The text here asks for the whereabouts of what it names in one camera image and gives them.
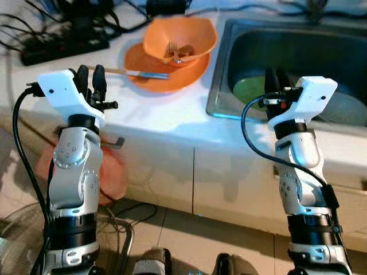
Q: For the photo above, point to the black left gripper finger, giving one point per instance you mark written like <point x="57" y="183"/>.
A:
<point x="84" y="81"/>
<point x="99" y="83"/>

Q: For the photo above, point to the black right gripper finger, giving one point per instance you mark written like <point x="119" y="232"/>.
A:
<point x="271" y="81"/>
<point x="284" y="80"/>

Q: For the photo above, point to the orange plastic plate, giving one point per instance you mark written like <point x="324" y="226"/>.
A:
<point x="172" y="85"/>

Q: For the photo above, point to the orange plastic bowl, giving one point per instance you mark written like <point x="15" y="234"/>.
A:
<point x="189" y="31"/>

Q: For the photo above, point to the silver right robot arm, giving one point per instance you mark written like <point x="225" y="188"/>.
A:
<point x="301" y="152"/>

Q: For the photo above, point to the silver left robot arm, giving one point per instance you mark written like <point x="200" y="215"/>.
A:
<point x="74" y="172"/>

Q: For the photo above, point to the white kitchen cabinet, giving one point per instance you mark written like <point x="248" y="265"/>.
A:
<point x="229" y="183"/>

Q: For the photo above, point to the green plate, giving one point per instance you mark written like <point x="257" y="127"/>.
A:
<point x="249" y="91"/>

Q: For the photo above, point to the stainless steel sink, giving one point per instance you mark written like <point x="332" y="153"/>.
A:
<point x="275" y="46"/>

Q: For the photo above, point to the black power strip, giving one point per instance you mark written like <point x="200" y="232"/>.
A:
<point x="63" y="51"/>

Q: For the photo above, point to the red plastic bag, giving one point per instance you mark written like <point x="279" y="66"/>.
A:
<point x="114" y="172"/>

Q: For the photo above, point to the grey bowl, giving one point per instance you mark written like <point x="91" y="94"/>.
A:
<point x="350" y="109"/>

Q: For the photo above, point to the dark sink faucet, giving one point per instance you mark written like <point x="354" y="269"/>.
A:
<point x="316" y="10"/>

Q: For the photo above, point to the black power adapter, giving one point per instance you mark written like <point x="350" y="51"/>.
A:
<point x="165" y="7"/>

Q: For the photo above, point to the robot left leg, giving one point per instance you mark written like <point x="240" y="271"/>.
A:
<point x="150" y="263"/>

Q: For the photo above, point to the robot leg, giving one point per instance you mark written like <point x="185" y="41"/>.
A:
<point x="150" y="263"/>
<point x="235" y="266"/>

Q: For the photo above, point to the robot right leg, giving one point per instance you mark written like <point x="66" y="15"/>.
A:
<point x="235" y="266"/>

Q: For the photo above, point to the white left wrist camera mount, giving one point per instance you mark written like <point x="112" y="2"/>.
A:
<point x="57" y="89"/>

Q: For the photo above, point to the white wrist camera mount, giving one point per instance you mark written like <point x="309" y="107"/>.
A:
<point x="57" y="89"/>
<point x="312" y="94"/>

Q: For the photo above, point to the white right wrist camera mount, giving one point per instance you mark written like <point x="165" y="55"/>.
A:
<point x="312" y="94"/>

